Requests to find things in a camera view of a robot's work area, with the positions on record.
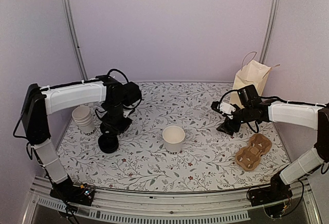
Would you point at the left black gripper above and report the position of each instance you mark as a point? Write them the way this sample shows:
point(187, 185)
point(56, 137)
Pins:
point(116, 129)

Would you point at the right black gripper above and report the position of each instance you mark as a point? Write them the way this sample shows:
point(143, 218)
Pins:
point(227, 129)

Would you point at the white paper coffee cup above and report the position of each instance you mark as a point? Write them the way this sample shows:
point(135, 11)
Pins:
point(173, 138)

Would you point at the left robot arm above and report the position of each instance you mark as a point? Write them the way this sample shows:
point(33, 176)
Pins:
point(118, 100)

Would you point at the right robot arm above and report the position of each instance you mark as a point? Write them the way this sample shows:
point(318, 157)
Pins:
point(293, 119)

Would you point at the beige paper takeout bag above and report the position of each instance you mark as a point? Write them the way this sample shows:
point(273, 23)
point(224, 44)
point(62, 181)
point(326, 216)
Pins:
point(252, 72)

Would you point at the stack of black lids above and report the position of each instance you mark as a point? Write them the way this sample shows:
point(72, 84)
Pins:
point(108, 143)

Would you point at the stack of white paper cups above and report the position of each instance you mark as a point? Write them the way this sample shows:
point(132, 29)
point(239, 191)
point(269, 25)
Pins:
point(83, 118)

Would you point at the brown cardboard cup carrier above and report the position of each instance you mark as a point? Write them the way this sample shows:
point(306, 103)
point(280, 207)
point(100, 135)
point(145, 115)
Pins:
point(249, 157)

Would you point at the floral patterned table mat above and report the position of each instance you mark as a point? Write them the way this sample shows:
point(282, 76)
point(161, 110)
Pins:
point(206, 161)

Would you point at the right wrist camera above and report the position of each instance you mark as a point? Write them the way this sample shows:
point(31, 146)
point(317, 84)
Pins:
point(223, 108)

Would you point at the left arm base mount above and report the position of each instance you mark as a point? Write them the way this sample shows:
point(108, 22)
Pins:
point(68, 192)

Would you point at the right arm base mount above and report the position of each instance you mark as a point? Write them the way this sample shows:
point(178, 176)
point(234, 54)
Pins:
point(270, 193)

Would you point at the front aluminium rail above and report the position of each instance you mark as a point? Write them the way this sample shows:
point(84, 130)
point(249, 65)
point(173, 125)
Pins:
point(119, 206)

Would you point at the left metal frame post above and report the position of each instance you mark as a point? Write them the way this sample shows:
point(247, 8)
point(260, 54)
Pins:
point(74, 39)

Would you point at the metal frame post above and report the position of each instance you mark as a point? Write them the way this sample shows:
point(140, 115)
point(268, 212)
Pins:
point(269, 30)
point(74, 39)

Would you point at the right metal frame post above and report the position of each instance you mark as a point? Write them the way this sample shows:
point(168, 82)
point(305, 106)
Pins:
point(269, 30)

